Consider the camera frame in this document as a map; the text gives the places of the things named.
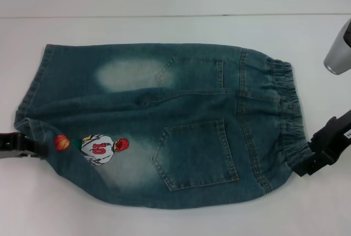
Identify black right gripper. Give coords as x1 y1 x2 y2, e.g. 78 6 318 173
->
295 109 351 178

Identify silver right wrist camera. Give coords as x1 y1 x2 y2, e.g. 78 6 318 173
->
323 18 351 75

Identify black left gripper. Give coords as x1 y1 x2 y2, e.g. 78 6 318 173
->
0 132 49 160

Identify blue denim shorts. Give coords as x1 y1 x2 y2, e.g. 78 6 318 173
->
15 43 313 212

